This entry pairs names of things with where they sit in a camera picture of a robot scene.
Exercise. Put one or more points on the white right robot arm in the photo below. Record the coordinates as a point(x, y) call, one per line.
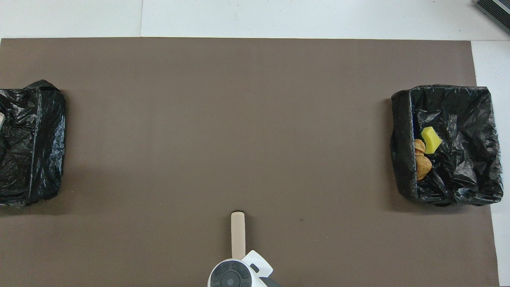
point(239, 275)

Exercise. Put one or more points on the yellow sponge piece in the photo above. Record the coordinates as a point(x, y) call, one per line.
point(431, 139)

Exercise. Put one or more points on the beige brush black bristles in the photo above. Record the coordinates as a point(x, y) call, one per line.
point(238, 235)

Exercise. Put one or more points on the brown fried croquette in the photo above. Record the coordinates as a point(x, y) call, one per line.
point(423, 167)

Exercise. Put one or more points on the brown paper table mat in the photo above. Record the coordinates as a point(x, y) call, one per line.
point(255, 119)

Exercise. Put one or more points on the black bag lined bin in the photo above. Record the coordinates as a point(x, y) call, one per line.
point(36, 151)
point(466, 175)

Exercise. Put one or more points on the striped croissant bread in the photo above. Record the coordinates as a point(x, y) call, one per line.
point(419, 146)

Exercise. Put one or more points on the dark ribbed device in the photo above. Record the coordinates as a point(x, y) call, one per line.
point(498, 10)

